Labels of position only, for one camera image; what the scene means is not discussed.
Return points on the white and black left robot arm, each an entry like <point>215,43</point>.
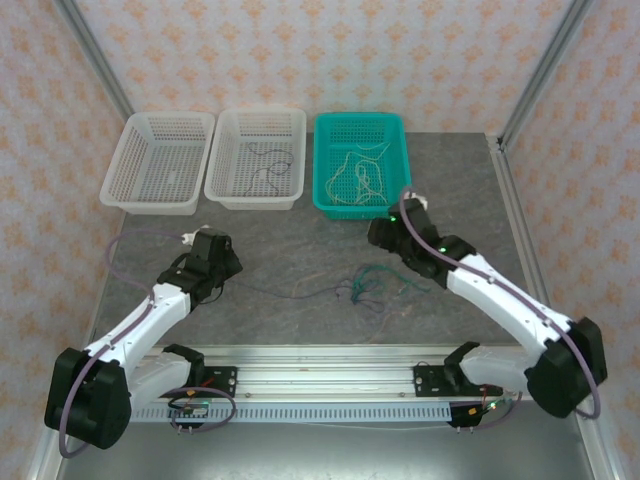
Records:
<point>130,325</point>

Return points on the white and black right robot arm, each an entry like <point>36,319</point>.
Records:
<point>500,295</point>

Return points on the white plastic mesh basket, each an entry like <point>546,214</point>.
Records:
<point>257,130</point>
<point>155,160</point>

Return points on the teal plastic mesh basket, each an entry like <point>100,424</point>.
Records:
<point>362,135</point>

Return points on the aluminium table edge rail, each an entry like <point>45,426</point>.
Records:
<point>530,260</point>
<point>107,280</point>

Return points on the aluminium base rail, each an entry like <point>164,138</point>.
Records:
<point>325,372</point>

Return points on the aluminium frame post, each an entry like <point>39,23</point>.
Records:
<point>95,55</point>
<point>545,70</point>

